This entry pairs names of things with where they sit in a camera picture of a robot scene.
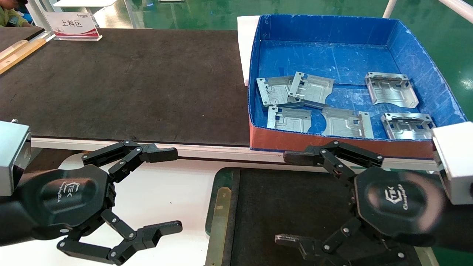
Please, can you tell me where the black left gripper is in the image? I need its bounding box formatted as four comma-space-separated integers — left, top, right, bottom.
20, 140, 183, 266

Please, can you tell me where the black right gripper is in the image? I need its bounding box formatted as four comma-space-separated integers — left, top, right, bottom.
275, 140, 446, 266

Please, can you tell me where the grey stamped metal part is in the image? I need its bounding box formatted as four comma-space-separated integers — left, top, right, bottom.
381, 113, 436, 141
267, 106, 312, 133
365, 72, 419, 109
321, 107, 374, 139
287, 72, 335, 109
257, 76, 305, 108

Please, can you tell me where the black work mat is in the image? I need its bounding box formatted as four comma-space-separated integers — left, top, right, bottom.
204, 167, 440, 266

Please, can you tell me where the large black table mat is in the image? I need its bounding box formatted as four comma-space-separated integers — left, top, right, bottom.
0, 28, 252, 147

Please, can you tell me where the blue cardboard box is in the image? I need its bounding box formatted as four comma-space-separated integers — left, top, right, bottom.
247, 14, 468, 159

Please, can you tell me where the white red sign placard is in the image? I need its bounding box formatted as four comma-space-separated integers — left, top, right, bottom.
44, 11, 103, 41

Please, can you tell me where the wooden strip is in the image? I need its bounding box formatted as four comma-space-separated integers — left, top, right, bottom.
0, 37, 48, 75

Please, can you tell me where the person in yellow-green shirt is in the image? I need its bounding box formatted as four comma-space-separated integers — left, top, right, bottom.
0, 0, 32, 28

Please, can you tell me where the white table frame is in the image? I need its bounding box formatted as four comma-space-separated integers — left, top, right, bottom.
31, 137, 440, 172

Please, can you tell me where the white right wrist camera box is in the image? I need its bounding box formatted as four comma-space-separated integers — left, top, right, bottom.
432, 122, 473, 205

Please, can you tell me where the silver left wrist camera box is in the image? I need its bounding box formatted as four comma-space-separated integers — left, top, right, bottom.
0, 121, 32, 196

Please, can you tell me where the white pipe frame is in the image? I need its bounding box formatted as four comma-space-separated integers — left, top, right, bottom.
382, 0, 473, 23

